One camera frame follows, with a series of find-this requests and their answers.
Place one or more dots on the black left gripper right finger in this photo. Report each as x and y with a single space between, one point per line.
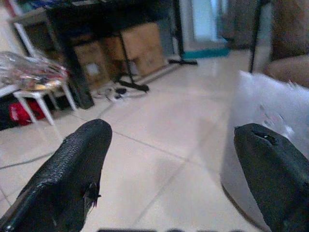
275 174

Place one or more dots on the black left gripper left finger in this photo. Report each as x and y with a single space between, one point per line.
65 174

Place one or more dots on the white furry pillow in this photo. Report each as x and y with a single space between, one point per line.
263 113

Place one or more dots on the black stand with floor foot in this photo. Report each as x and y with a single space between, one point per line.
179 41
129 70

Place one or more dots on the brown sofa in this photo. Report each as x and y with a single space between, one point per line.
288 50

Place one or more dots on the red and black bag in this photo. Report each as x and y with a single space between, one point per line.
23 112

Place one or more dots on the white small table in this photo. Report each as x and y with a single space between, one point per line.
36 96

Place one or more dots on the shiny plastic wrapped bundle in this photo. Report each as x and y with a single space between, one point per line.
29 70

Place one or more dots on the cardboard box with white label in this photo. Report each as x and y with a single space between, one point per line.
93 64

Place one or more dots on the thin black pole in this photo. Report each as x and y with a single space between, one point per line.
256 36

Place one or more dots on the black desk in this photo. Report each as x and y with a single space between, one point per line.
79 29

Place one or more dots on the large cardboard box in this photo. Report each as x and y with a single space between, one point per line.
143 48

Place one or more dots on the white shelf frame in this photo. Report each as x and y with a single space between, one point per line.
20 26

